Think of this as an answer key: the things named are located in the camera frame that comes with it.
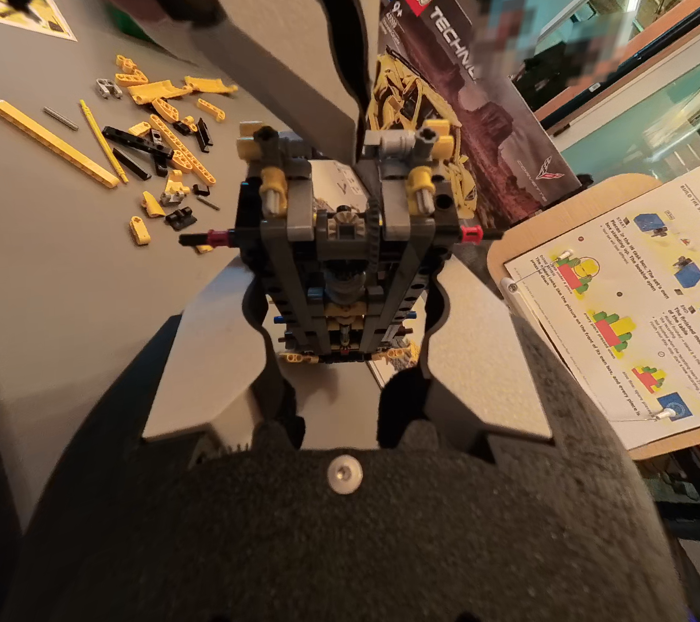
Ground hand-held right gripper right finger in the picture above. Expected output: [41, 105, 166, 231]
[376, 256, 553, 458]

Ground partly built toy car model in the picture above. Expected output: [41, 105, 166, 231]
[178, 119, 504, 366]

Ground pile of yellow body panels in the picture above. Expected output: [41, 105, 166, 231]
[0, 53, 240, 254]

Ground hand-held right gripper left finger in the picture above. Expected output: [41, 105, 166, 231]
[142, 257, 306, 450]

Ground instruction sheet on stand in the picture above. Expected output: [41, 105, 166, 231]
[487, 174, 700, 461]

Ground printed instruction sheet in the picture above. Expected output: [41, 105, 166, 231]
[503, 179, 700, 450]

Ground toy car set box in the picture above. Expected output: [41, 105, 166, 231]
[366, 0, 583, 229]

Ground open instruction booklet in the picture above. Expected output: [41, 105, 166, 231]
[309, 160, 422, 388]

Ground yellow printed sheet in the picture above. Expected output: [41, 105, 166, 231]
[0, 0, 78, 43]

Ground grey desk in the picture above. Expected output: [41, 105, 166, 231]
[0, 0, 493, 524]

